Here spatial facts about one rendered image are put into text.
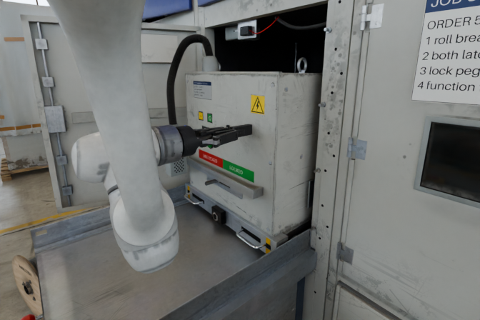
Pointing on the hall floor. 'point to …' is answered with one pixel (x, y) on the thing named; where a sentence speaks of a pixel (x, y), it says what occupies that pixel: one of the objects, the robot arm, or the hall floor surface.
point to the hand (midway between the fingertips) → (241, 131)
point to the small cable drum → (28, 282)
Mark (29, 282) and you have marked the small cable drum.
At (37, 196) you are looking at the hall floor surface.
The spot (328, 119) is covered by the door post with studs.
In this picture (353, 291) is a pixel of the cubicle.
